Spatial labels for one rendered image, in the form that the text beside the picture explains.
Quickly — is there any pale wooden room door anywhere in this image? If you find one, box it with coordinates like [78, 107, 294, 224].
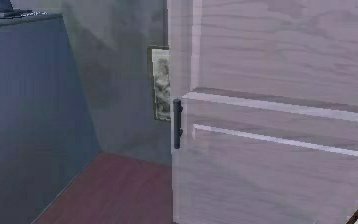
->
[166, 0, 358, 224]

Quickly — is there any dark blue cabinet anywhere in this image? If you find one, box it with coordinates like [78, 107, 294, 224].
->
[0, 13, 102, 224]

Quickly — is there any black television set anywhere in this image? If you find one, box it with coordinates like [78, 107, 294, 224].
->
[0, 0, 49, 20]

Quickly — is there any black door handle bar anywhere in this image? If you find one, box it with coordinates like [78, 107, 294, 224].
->
[172, 98, 184, 150]

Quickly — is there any framed grey wall picture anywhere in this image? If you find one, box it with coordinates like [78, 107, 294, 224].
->
[148, 45, 172, 122]

